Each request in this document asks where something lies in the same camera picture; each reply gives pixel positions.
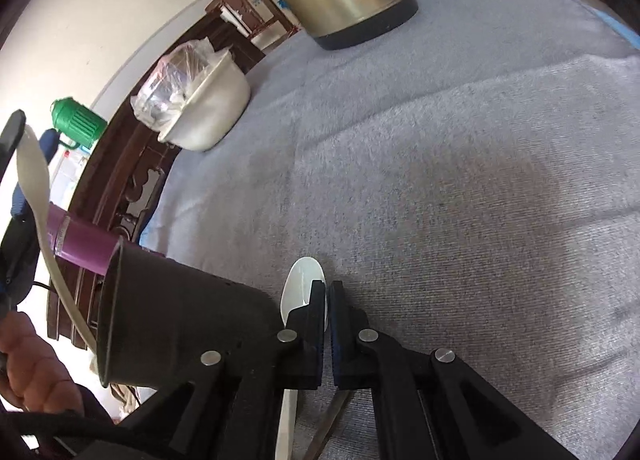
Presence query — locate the white pot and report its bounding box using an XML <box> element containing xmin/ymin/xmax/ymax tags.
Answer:
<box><xmin>157</xmin><ymin>47</ymin><xmax>251</xmax><ymax>152</ymax></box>

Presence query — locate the person's left hand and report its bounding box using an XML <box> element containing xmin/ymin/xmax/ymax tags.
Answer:
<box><xmin>0</xmin><ymin>312</ymin><xmax>86</xmax><ymax>414</ymax></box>

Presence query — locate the black utensil cup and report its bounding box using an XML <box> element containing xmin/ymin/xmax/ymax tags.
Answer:
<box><xmin>95</xmin><ymin>239</ymin><xmax>287</xmax><ymax>389</ymax></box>

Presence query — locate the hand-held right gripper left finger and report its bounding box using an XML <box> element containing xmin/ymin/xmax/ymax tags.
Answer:
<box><xmin>100</xmin><ymin>280</ymin><xmax>328</xmax><ymax>460</ymax></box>

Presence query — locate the green thermos flask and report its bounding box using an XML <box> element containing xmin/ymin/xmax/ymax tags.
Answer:
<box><xmin>51</xmin><ymin>97</ymin><xmax>109</xmax><ymax>151</ymax></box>

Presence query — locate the purple thermos bottle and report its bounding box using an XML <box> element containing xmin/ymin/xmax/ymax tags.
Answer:
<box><xmin>46</xmin><ymin>202</ymin><xmax>124</xmax><ymax>277</ymax></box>

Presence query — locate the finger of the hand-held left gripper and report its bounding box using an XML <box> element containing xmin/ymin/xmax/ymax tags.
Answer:
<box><xmin>0</xmin><ymin>110</ymin><xmax>28</xmax><ymax>218</ymax></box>
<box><xmin>40</xmin><ymin>128</ymin><xmax>61</xmax><ymax>167</ymax></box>

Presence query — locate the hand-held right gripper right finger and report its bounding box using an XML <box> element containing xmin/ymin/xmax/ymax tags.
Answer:
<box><xmin>329</xmin><ymin>280</ymin><xmax>581</xmax><ymax>460</ymax></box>

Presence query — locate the white plastic spoon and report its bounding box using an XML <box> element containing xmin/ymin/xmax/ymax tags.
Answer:
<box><xmin>272</xmin><ymin>257</ymin><xmax>329</xmax><ymax>460</ymax></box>
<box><xmin>15</xmin><ymin>124</ymin><xmax>99</xmax><ymax>352</ymax></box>

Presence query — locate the dark chopstick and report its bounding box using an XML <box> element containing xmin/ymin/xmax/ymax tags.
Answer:
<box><xmin>302</xmin><ymin>389</ymin><xmax>352</xmax><ymax>460</ymax></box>

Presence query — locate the carved dark wooden table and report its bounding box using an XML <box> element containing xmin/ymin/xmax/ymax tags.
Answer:
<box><xmin>46</xmin><ymin>14</ymin><xmax>267</xmax><ymax>352</ymax></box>

